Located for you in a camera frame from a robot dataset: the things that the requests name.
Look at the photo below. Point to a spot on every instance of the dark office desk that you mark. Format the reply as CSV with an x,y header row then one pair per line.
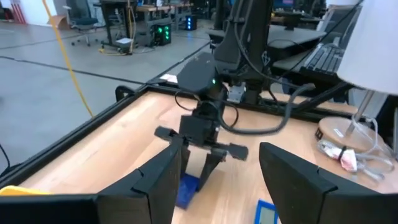
x,y
109,18

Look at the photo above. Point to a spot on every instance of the white shade table lamp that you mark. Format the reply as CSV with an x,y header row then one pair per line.
x,y
370,46

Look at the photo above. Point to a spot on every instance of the computer tower blue lights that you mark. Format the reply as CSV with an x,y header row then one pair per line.
x,y
191,23

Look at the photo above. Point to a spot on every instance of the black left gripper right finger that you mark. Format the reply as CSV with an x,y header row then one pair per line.
x,y
298,193

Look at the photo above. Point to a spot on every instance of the office chair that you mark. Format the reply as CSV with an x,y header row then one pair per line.
x,y
84,21

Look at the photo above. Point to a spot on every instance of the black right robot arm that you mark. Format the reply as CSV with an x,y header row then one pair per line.
x,y
245,37

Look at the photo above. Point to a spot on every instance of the blue plastic box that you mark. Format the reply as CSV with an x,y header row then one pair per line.
x,y
186,193

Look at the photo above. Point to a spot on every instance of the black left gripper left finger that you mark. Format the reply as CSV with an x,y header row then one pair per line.
x,y
149,199

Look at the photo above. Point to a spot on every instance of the yellow plastic basket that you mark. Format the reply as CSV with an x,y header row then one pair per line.
x,y
18,190

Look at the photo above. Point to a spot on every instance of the blue block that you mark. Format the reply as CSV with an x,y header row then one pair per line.
x,y
265,214

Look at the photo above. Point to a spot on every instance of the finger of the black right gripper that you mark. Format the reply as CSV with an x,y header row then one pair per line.
x,y
185,158
211,166

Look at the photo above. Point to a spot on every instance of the computer tower green lights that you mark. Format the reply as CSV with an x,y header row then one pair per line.
x,y
163,34

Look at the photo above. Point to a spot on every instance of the black keyboard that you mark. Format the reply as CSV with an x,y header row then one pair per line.
x,y
326,59

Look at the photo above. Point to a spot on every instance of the grey desk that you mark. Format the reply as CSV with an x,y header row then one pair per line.
x,y
295,35

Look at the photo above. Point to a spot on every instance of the cardboard box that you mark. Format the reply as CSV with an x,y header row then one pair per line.
x,y
59,21

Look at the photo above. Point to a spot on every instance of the white paper label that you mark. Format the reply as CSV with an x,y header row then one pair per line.
x,y
169,78

